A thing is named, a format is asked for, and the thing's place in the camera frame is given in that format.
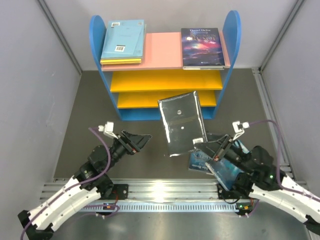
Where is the teal blue cover book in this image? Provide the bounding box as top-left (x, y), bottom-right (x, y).
top-left (205, 135), bottom-right (249, 191)

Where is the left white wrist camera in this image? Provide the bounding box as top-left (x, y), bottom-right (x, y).
top-left (98, 121), bottom-right (119, 139)

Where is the purple cable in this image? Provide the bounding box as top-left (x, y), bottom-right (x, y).
top-left (239, 119), bottom-right (320, 218)
top-left (19, 126), bottom-right (121, 240)

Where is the purple Robinson Crusoe book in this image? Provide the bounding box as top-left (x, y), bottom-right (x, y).
top-left (180, 28), bottom-right (226, 70)

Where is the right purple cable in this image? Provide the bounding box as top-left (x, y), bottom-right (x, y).
top-left (239, 119), bottom-right (320, 218)

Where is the dark Wuthering Heights book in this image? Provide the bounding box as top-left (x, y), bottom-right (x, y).
top-left (188, 150), bottom-right (213, 175)

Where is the perforated grey cable duct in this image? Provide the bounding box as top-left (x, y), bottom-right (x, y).
top-left (80, 202), bottom-right (248, 213)

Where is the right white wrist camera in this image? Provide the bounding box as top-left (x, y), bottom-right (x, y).
top-left (232, 121), bottom-right (250, 141)

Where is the blue pink yellow shelf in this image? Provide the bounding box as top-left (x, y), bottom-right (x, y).
top-left (89, 10), bottom-right (242, 121)

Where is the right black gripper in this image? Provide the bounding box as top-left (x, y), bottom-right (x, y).
top-left (194, 132), bottom-right (254, 175)

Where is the yellow book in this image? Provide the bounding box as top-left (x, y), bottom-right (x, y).
top-left (100, 58), bottom-right (142, 65)

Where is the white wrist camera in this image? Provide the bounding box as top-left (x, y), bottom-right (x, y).
top-left (232, 121), bottom-right (250, 141)
top-left (98, 121), bottom-right (119, 139)

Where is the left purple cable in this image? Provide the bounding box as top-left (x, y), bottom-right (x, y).
top-left (19, 126), bottom-right (121, 240)

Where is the light blue book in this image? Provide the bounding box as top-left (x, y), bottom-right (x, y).
top-left (101, 19), bottom-right (146, 60)

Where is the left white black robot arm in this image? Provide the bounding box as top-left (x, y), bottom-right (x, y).
top-left (17, 130), bottom-right (152, 240)

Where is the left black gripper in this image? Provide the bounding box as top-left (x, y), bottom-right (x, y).
top-left (104, 129), bottom-right (152, 172)

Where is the black glossy book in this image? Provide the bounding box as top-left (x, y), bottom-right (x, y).
top-left (158, 91), bottom-right (208, 157)

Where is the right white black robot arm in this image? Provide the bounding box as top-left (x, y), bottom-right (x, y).
top-left (193, 134), bottom-right (320, 235)

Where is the aluminium mounting rail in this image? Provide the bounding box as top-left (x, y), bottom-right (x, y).
top-left (41, 177), bottom-right (312, 201)

